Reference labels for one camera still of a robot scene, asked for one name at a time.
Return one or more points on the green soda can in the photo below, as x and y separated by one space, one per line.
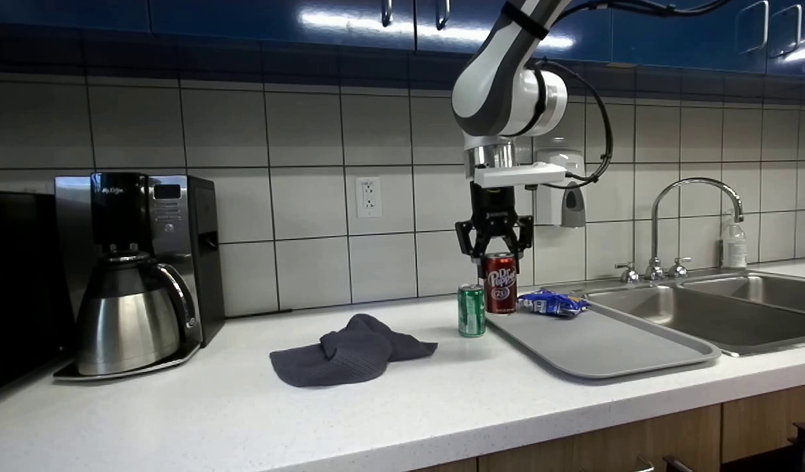
470 310

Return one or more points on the clear soap bottle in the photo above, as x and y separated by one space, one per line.
734 248

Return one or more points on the dark grey cloth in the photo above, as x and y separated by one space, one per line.
359 352

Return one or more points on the wooden lower cabinets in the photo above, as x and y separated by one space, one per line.
756 433

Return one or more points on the white wall outlet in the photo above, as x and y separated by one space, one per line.
368 197

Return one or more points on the stainless steel double sink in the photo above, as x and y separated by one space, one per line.
740 314

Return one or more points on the black coffee maker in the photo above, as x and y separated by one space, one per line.
184 234

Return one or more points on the grey plastic tray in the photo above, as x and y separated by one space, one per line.
604 345

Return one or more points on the steel coffee carafe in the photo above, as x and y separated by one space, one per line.
135 317

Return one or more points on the black microwave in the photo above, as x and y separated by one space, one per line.
35 307

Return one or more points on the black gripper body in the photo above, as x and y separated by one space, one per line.
495 217

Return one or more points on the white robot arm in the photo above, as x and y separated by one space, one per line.
496 100

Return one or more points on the white soap dispenser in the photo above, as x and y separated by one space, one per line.
563 205

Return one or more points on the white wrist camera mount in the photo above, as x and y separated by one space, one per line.
495 166

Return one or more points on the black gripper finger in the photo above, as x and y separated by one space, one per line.
525 243
468 244

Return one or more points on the blue chips bag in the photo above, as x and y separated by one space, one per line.
553 305

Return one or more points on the red soda can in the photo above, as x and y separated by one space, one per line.
499 285

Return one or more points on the blue upper cabinets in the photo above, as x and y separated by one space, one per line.
692 36

